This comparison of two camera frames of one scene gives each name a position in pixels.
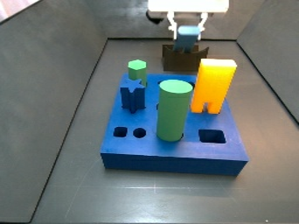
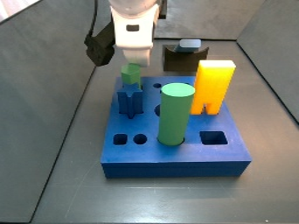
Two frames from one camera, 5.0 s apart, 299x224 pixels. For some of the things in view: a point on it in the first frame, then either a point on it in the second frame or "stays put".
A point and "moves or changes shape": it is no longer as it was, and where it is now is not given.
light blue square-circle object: [185, 38] moves or changes shape
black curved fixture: [181, 61] stays put
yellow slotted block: [212, 82] stays put
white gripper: [203, 6] → [135, 35]
